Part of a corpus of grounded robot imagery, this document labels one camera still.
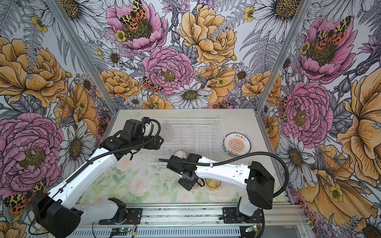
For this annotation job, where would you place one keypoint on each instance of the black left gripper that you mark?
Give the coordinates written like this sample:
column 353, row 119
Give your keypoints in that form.
column 157, row 144

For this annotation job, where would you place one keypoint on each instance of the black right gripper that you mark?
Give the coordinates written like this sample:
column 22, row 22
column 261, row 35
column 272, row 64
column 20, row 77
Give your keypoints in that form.
column 187, row 186

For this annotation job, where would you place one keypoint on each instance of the yellow plastic cup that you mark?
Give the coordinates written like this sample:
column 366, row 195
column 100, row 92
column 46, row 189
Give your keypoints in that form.
column 213, row 184

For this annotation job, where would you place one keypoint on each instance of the white upturned ceramic bowl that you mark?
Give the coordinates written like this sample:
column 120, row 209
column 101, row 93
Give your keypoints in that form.
column 180, row 154

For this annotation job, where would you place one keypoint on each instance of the orange sunburst plate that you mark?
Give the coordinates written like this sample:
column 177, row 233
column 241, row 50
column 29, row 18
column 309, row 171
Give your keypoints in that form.
column 236, row 144

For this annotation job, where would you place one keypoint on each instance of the clear plastic cup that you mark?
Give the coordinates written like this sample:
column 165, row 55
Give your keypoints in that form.
column 167, row 132

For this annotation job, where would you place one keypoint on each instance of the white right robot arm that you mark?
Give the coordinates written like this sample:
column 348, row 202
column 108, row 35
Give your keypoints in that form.
column 254, row 178

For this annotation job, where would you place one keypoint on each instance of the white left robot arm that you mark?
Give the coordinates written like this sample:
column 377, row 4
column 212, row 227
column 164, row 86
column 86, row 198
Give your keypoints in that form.
column 58, row 212

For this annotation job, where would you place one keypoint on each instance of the green circuit board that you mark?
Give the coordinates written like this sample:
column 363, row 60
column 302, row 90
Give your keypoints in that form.
column 124, row 232

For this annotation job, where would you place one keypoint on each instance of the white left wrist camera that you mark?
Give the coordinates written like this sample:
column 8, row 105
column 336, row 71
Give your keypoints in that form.
column 148, row 127

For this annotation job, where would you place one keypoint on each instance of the white wire dish rack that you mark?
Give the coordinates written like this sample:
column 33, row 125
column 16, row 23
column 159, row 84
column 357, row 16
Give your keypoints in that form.
column 198, row 136

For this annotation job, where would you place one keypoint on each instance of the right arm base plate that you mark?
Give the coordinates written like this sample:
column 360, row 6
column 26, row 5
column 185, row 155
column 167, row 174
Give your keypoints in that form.
column 231, row 215

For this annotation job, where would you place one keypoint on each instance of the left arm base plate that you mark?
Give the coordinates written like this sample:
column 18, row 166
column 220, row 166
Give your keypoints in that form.
column 128, row 216

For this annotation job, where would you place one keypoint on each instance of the aluminium front rail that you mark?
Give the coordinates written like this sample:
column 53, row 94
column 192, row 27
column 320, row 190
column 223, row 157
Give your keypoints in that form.
column 202, row 221

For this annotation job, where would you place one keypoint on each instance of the aluminium corner post left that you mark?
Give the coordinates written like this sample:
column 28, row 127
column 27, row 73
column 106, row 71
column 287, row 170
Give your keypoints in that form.
column 74, row 39

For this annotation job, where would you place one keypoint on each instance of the aluminium corner post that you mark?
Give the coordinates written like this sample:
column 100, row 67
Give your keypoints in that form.
column 74, row 39
column 297, row 23

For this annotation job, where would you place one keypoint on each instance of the aluminium corner post right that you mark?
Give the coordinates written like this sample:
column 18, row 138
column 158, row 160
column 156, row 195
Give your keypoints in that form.
column 297, row 23

